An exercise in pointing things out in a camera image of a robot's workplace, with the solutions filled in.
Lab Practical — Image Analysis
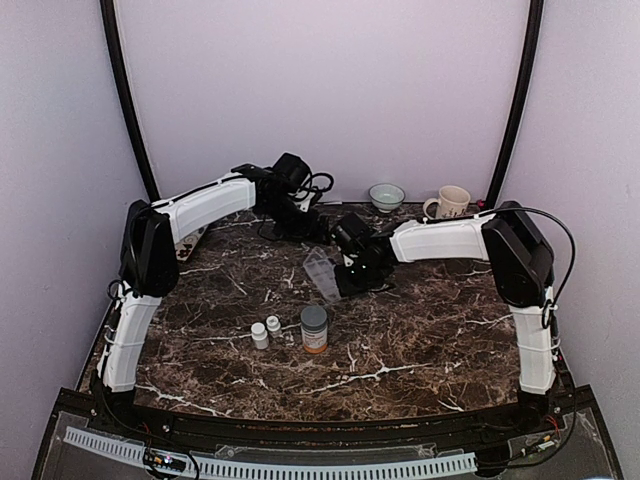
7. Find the clear plastic pill organizer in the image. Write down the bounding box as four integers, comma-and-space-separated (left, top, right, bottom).
303, 247, 341, 304

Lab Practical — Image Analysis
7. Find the orange pill bottle grey cap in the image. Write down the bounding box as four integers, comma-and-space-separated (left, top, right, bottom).
300, 305, 328, 354

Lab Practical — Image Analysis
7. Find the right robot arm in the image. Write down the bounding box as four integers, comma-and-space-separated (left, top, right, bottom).
330, 201, 564, 434

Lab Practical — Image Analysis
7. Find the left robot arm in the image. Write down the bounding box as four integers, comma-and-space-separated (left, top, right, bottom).
97, 153, 334, 394

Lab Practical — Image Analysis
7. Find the small teal patterned bowl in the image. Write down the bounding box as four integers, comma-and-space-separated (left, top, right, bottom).
368, 183, 405, 213

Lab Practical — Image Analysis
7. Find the white pill bottle rear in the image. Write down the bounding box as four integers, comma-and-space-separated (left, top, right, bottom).
265, 315, 282, 338

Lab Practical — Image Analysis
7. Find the white pill bottle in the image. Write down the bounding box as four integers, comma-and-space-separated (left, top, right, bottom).
265, 315, 282, 338
251, 322, 269, 350

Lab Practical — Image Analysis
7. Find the cream ceramic mug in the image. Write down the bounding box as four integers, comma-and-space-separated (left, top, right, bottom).
422, 185, 471, 220

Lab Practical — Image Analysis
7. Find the white pill bottle front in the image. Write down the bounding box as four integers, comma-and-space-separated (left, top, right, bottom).
251, 322, 269, 350

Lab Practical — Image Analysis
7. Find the square floral ceramic plate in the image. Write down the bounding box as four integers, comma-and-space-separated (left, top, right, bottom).
175, 225, 208, 262

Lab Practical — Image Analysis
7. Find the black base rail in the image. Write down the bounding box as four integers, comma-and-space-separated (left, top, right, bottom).
42, 385, 596, 451

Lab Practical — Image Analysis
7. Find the black right frame post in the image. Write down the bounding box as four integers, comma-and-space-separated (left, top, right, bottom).
485, 0, 545, 209

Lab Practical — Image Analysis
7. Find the black frame post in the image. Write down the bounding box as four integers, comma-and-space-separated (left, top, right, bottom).
485, 0, 545, 209
99, 0, 160, 202

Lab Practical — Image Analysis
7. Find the white slotted cable duct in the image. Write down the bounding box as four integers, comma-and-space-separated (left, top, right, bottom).
63, 427, 478, 479

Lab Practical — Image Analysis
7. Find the black left frame post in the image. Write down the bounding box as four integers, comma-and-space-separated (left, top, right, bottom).
99, 0, 160, 202

